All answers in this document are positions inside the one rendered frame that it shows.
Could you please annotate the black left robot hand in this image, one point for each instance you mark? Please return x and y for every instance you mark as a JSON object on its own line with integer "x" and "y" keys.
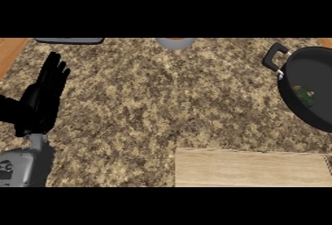
{"x": 41, "y": 96}

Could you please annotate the pale wooden tray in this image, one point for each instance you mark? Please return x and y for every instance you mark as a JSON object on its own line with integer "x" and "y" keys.
{"x": 252, "y": 169}

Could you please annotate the green squash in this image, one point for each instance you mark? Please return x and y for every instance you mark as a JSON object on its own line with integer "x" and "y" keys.
{"x": 305, "y": 95}

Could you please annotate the black pot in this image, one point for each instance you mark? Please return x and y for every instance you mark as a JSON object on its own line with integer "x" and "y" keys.
{"x": 309, "y": 88}

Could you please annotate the grey round bowl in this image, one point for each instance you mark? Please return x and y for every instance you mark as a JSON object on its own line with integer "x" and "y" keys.
{"x": 175, "y": 42}

